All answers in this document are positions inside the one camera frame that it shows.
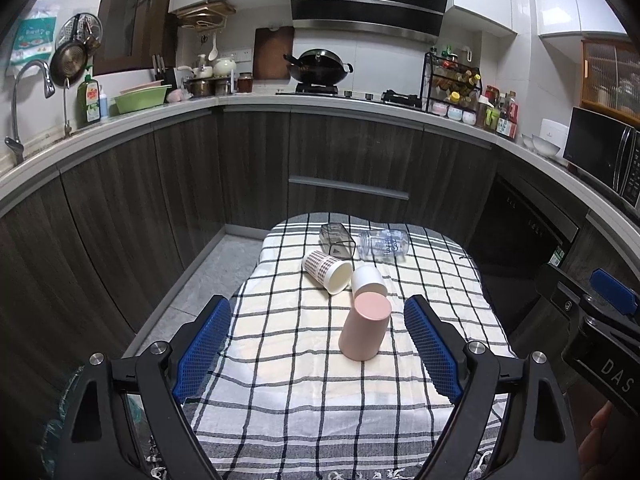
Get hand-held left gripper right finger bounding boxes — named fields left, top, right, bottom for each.
left=402, top=294, right=582, bottom=480

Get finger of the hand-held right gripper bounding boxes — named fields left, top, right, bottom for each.
left=580, top=268, right=640, bottom=342
left=534, top=262, right=596, bottom=322

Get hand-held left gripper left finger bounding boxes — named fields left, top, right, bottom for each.
left=54, top=295, right=233, bottom=480

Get pink cup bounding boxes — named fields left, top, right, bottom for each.
left=338, top=292, right=392, bottom=362

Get white cup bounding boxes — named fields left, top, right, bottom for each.
left=351, top=265, right=387, bottom=302

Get clear printed glass cup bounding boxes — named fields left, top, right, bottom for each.
left=358, top=228, right=408, bottom=262

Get dotted pattern paper cup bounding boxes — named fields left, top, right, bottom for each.
left=303, top=249, right=353, bottom=296

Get dark transparent cup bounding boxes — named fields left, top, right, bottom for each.
left=319, top=222, right=357, bottom=257

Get person's right hand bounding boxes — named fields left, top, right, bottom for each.
left=578, top=402, right=617, bottom=480

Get built-in black dishwasher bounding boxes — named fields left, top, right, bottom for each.
left=467, top=174, right=582, bottom=283

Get black white checked tablecloth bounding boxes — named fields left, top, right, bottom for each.
left=144, top=212, right=516, bottom=480

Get black microwave oven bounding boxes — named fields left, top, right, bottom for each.
left=562, top=106, right=640, bottom=209

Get white bowls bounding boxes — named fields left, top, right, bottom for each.
left=522, top=132, right=562, bottom=159

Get white box appliance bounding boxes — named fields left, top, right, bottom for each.
left=539, top=117, right=571, bottom=150

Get group of sauce bottles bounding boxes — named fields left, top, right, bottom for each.
left=475, top=84, right=520, bottom=140

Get wooden glass-door cabinet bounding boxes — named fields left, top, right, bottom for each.
left=580, top=38, right=640, bottom=123

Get green plastic basin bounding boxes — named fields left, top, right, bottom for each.
left=111, top=84, right=170, bottom=115

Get steel cooking pot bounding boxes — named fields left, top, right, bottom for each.
left=186, top=77, right=217, bottom=98

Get pink plastic basin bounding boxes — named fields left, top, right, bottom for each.
left=119, top=80, right=162, bottom=96

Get green dish soap bottle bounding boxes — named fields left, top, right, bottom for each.
left=76, top=64, right=103, bottom=128

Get black gas stove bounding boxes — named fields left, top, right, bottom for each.
left=276, top=86, right=425, bottom=109

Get black knife block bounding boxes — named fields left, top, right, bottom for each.
left=151, top=54, right=177, bottom=89

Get brown wooden cutting board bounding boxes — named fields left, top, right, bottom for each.
left=252, top=25, right=295, bottom=81

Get black wok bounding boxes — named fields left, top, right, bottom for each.
left=283, top=48, right=355, bottom=86

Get chrome kitchen faucet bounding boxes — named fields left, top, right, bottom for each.
left=4, top=59, right=56, bottom=165

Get hanging frying pan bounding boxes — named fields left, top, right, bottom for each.
left=49, top=19, right=87, bottom=90

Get hanging metal colander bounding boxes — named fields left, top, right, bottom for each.
left=56, top=12, right=103, bottom=56

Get grey drawer handle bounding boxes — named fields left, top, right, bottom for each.
left=288, top=175, right=411, bottom=202

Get black wire spice rack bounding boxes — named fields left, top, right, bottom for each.
left=424, top=46, right=483, bottom=122

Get wall rack with boards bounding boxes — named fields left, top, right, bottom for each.
left=175, top=0, right=237, bottom=33

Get brown window frame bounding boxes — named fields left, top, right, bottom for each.
left=93, top=0, right=184, bottom=77

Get teal white wall package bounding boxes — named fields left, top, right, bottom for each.
left=6, top=2, right=60, bottom=77

